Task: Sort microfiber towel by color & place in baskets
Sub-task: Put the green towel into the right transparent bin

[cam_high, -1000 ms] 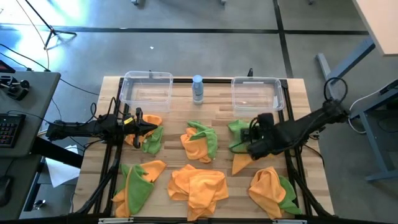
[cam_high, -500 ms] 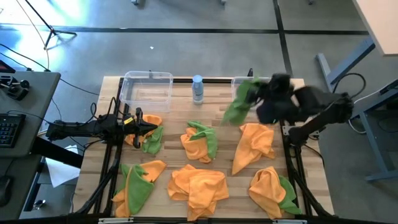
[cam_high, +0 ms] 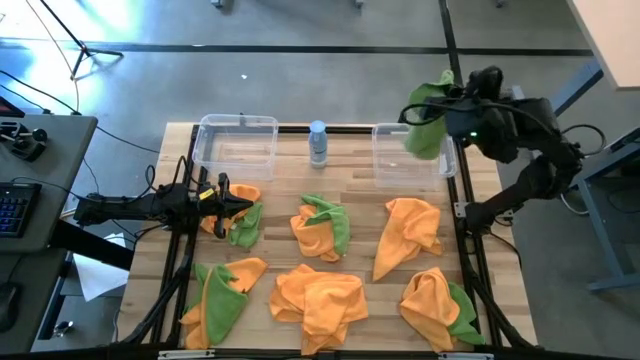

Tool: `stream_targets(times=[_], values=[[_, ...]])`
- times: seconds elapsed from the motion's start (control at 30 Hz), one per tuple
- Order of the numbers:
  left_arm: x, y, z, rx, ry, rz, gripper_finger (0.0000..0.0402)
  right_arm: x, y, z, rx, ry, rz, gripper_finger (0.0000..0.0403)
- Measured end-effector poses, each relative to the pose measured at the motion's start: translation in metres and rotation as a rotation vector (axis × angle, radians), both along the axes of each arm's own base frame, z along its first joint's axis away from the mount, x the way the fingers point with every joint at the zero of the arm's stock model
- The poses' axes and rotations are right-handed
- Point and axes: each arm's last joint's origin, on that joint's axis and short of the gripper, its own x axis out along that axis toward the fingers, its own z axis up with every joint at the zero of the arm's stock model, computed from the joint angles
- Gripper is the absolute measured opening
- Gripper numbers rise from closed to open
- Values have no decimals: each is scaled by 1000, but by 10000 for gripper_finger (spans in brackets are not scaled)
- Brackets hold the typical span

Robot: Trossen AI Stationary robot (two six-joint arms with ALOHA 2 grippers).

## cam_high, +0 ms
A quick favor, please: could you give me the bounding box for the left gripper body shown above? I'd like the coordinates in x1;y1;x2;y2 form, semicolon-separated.
187;172;236;240

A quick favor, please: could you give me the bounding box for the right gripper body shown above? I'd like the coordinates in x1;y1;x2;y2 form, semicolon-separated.
442;97;496;149

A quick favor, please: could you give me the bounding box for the orange microfiber towel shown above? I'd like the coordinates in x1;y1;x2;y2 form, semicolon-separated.
372;197;445;283
290;203;342;264
269;263;370;357
398;266;462;354
199;183;262;236
179;257;270;351

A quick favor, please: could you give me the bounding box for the green microfiber towel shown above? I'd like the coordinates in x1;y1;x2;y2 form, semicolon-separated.
228;202;265;250
446;282;487;347
183;263;250;347
403;69;456;161
300;193;352;257

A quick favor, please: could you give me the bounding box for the clear plastic bin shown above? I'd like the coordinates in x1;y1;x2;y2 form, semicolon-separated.
370;122;458;191
191;113;280;182

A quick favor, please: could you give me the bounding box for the pale blue spray bottle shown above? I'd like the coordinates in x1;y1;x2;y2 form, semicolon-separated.
307;119;329;169

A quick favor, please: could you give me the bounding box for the white paper sheet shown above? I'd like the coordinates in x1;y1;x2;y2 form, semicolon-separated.
72;232;131;303

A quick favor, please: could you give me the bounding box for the white table top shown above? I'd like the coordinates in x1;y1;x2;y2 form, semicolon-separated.
566;0;640;92

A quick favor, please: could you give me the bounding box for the grey desk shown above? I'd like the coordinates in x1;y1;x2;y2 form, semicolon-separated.
0;114;136;354

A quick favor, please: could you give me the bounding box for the black backlit keyboard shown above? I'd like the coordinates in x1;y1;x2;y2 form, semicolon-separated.
0;182;43;239

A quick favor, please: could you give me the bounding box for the black clamp device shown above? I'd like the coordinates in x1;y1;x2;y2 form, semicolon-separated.
0;119;49;163

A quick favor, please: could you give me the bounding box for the black tripod stand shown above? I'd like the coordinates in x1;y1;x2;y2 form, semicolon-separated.
39;0;125;81

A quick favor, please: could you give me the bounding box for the black computer mouse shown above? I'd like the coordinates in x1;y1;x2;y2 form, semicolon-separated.
0;282;22;334

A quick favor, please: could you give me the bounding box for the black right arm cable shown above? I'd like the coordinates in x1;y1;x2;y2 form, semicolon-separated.
398;101;454;127

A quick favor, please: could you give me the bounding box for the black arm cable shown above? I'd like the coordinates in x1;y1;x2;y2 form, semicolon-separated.
143;154;204;201
398;101;454;127

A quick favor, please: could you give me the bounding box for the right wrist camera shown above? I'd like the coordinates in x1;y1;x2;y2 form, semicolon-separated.
467;65;505;101

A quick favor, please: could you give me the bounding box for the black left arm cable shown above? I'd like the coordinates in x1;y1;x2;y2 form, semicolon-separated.
143;154;204;201

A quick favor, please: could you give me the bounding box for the black aluminium frame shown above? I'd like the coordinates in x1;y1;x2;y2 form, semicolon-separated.
107;122;539;360

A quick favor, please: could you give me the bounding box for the black floor cable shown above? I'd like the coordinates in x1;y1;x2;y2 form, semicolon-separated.
0;69;161;154

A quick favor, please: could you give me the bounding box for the blue table frame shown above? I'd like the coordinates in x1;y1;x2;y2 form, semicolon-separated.
549;59;640;294

